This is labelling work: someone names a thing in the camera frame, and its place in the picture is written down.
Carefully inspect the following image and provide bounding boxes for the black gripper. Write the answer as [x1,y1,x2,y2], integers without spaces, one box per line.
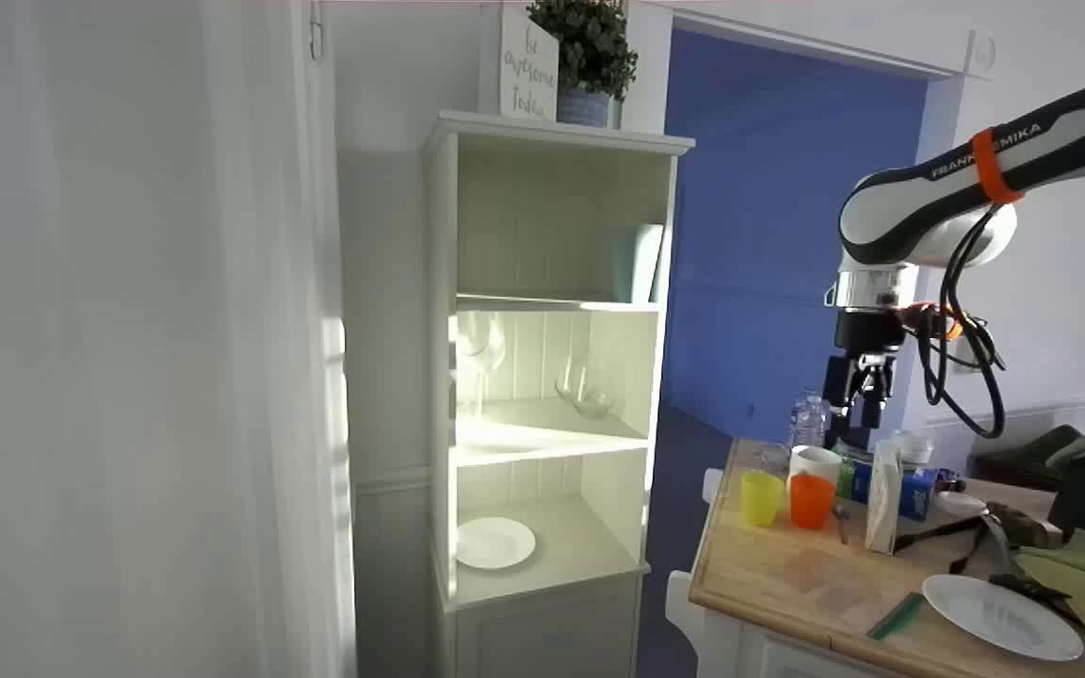
[823,307,911,452]

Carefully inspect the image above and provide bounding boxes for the white ceramic cup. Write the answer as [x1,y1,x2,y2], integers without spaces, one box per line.
[789,441,847,489]

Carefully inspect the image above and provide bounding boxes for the yellow plastic cup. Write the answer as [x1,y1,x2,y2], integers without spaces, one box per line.
[740,467,789,533]

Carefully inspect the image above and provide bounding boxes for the white patterned plate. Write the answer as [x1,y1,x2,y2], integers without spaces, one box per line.
[919,573,1085,666]

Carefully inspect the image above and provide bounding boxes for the plain white plate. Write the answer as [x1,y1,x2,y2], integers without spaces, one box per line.
[452,515,543,575]

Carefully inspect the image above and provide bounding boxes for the clear plastic water bottle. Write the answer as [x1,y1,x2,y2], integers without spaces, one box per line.
[789,393,835,452]

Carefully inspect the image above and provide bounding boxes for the white rose-cutout napkin holder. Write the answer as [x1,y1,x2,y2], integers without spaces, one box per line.
[862,430,936,559]

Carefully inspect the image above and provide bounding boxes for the blue cardboard box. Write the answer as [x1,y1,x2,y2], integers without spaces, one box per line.
[845,461,943,523]

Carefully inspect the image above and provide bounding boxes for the black metal tongs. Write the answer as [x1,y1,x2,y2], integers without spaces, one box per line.
[894,501,1068,601]

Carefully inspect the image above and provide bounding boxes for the green plastic stick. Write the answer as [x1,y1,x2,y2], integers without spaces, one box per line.
[865,592,929,646]

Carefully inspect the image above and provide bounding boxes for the pale teal dish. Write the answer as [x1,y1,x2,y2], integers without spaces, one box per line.
[625,224,671,310]

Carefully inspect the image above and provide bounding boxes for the clear drinking glass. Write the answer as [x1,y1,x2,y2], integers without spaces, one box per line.
[554,356,598,416]

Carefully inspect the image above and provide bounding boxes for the white open shelf cabinet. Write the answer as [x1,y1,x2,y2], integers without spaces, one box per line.
[422,110,698,678]

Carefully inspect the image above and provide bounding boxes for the green potted plant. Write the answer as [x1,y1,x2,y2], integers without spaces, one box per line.
[524,0,642,133]

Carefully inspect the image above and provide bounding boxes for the white lettered sign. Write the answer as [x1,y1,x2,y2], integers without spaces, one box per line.
[492,5,564,125]

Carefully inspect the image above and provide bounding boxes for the white hanging curtain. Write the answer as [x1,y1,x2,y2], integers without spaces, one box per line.
[0,0,359,678]

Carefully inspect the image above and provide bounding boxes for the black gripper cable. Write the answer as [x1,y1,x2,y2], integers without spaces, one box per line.
[917,205,1010,446]

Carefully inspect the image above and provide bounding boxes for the orange strap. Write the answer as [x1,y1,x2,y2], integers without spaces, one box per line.
[970,128,1025,208]

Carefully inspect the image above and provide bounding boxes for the white door frame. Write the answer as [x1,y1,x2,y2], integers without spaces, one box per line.
[620,0,1007,446]

